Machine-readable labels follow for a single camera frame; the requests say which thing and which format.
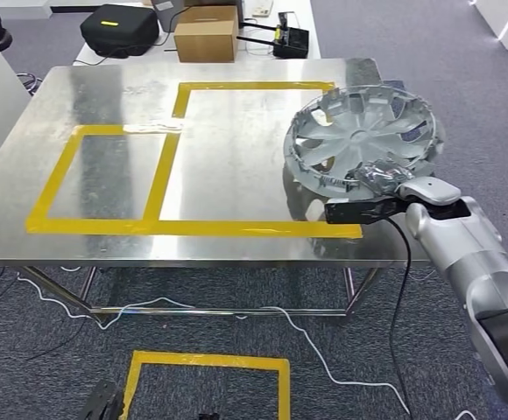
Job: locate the yellow floor tape square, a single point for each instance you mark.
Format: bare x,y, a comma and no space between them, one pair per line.
210,362

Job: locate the stainless steel workbench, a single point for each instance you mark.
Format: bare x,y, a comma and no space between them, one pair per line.
237,162

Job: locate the white table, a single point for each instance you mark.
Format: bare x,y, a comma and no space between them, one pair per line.
166,53

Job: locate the black carry bag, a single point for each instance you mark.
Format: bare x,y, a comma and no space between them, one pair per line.
118,35

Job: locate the black device with antennas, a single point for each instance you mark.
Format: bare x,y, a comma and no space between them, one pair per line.
291,43

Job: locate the grey plastic wheel hubcap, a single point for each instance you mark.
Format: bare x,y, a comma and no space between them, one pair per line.
359,139

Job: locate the brown cardboard box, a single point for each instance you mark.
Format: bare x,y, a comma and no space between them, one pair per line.
206,43

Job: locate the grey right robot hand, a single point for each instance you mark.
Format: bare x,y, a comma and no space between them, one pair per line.
383,177

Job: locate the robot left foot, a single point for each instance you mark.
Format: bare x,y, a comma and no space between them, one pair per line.
103,403

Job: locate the small white device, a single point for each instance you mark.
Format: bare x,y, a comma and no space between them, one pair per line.
262,7

